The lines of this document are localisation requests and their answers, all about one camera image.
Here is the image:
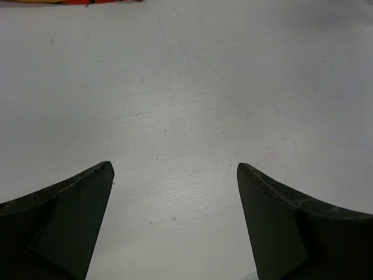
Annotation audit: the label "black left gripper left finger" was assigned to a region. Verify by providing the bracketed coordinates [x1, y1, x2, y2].
[1, 161, 114, 279]

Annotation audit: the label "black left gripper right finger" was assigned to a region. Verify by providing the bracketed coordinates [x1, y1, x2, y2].
[237, 163, 372, 279]

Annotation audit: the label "orange camouflage folded trousers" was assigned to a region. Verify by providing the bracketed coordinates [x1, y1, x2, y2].
[1, 0, 142, 8]

